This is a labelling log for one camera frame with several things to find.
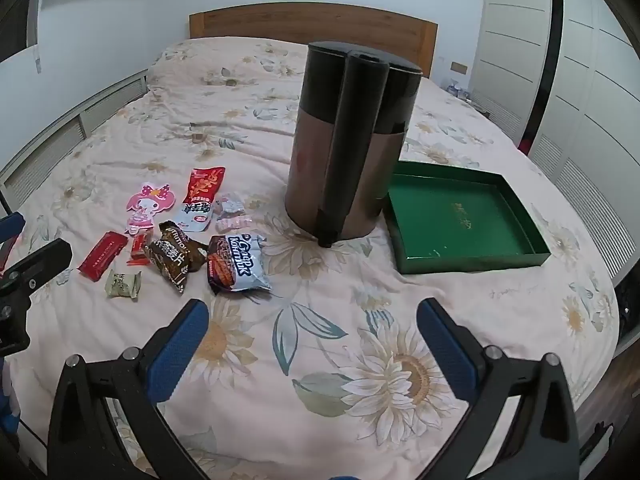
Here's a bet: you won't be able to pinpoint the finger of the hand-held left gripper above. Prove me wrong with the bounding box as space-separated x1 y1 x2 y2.
0 238 74 293
0 211 27 271

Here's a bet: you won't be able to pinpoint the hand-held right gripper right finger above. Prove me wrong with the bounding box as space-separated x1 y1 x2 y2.
416 298 581 480

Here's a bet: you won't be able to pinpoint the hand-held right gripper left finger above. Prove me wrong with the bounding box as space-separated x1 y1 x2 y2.
47 299 210 480

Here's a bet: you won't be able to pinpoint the beige green candy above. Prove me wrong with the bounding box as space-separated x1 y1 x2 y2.
104 270 143 302

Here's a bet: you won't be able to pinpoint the brown snack packet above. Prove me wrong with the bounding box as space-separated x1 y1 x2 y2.
159 220 209 261
143 237 201 295

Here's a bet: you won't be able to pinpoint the red candy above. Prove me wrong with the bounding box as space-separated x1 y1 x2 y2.
126 232 154 266

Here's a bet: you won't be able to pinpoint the white and brown chip bag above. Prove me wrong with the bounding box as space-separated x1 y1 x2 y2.
206 232 272 297

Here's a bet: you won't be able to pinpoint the pink character snack packet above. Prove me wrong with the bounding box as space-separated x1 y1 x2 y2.
124 181 179 236

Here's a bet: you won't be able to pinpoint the green box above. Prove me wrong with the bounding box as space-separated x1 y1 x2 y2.
382 161 552 275

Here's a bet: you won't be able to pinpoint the pink clear candy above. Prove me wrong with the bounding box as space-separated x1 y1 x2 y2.
215 215 251 234

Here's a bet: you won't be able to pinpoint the red and white snack packet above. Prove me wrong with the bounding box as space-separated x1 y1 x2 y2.
177 166 227 232

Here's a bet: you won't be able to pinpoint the person's left hand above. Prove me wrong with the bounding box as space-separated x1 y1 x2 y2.
0 357 18 436

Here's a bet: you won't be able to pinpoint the white louvred panel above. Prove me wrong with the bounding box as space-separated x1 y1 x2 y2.
0 67 151 211

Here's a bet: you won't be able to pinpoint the floral pink quilt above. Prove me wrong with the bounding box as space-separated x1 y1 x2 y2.
0 35 621 480

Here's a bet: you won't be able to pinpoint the small white containers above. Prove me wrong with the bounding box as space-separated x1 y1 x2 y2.
444 77 474 102

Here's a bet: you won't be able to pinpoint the white louvred wardrobe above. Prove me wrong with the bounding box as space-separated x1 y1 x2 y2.
470 0 640 286

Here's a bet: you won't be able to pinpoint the wooden headboard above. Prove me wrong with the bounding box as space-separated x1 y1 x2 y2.
189 9 439 79

